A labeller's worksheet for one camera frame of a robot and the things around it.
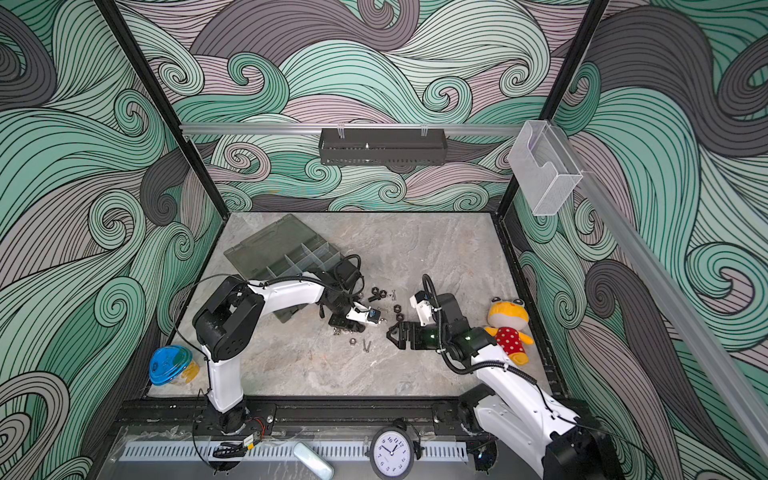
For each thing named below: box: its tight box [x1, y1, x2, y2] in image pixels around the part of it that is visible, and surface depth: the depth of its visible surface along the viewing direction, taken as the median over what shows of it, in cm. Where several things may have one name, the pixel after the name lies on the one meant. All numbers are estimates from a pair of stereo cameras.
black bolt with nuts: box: [368, 287, 387, 302], surface depth 98 cm
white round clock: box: [369, 427, 415, 480], surface depth 68 cm
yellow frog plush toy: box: [484, 297, 534, 366], surface depth 85 cm
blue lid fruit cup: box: [149, 345, 200, 386], surface depth 75 cm
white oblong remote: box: [293, 442, 335, 480], surface depth 66 cm
